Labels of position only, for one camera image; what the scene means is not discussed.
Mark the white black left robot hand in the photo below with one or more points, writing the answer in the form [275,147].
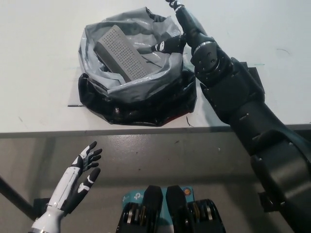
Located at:
[70,182]

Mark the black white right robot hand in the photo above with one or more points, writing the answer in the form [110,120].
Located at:
[192,29]

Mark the grey perforated rectangular basket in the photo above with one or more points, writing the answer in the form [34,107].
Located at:
[124,53]

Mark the grey and black plastic bag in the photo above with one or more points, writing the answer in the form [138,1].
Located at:
[145,104]

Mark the black table leg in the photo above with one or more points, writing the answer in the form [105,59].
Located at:
[14,194]

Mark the teal printed box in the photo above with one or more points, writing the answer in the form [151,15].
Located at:
[136,197]

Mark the black flat mat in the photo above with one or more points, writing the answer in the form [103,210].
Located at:
[255,75]

